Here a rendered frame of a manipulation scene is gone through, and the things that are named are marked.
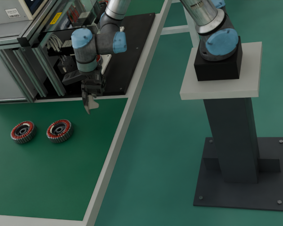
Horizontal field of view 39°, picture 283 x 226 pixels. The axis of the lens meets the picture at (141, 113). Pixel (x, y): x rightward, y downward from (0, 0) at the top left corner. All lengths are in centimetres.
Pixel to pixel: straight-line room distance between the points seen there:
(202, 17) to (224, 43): 13
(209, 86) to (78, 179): 65
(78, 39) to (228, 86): 64
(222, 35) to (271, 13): 205
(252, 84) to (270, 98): 103
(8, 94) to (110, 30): 78
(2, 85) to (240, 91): 112
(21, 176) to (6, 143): 25
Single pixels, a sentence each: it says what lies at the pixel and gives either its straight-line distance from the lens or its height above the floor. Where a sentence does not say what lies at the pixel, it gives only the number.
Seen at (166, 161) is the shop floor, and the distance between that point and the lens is 247.
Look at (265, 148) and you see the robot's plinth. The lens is 239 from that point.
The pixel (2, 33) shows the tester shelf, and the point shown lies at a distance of 188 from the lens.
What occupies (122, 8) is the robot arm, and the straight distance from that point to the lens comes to 153.
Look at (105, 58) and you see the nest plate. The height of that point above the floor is 78.
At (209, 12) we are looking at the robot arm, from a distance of 143.
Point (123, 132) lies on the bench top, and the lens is 167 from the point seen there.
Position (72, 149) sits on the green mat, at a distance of 167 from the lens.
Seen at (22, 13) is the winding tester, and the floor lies 115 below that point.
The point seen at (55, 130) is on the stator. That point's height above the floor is 77.
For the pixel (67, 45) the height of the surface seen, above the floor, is 92.
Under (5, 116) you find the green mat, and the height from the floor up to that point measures 75.
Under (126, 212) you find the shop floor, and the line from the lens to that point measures 233.
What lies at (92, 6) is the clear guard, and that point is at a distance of 187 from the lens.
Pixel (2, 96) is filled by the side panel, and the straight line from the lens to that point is 212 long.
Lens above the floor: 185
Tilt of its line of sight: 41 degrees down
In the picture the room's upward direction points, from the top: 22 degrees counter-clockwise
